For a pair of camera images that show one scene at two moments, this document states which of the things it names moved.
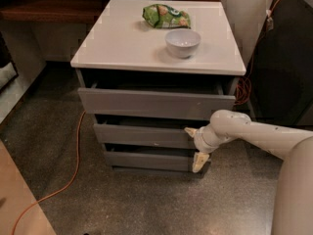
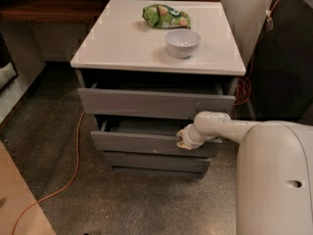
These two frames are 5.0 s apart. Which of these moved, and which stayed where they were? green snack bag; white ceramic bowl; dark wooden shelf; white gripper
Moved: white gripper
Stayed: green snack bag; white ceramic bowl; dark wooden shelf
